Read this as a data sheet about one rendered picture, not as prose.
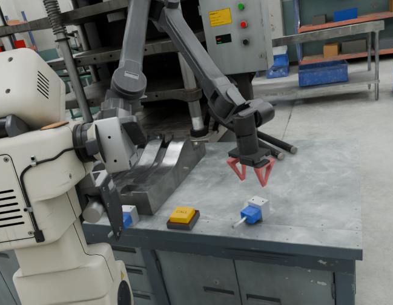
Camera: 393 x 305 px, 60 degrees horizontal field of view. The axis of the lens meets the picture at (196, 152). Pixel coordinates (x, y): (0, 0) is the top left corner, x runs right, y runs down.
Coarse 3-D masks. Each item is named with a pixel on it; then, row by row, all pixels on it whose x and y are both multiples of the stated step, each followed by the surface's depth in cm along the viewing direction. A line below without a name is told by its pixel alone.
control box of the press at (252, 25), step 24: (216, 0) 160; (240, 0) 156; (264, 0) 160; (216, 24) 165; (240, 24) 159; (264, 24) 159; (216, 48) 170; (240, 48) 165; (264, 48) 161; (240, 72) 170
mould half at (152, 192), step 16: (176, 144) 134; (192, 144) 151; (144, 160) 135; (176, 160) 128; (192, 160) 140; (128, 176) 125; (160, 176) 120; (176, 176) 128; (144, 192) 110; (160, 192) 117; (144, 208) 113
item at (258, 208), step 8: (248, 200) 100; (256, 200) 99; (264, 200) 98; (248, 208) 98; (256, 208) 98; (264, 208) 97; (248, 216) 96; (256, 216) 96; (264, 216) 98; (240, 224) 95
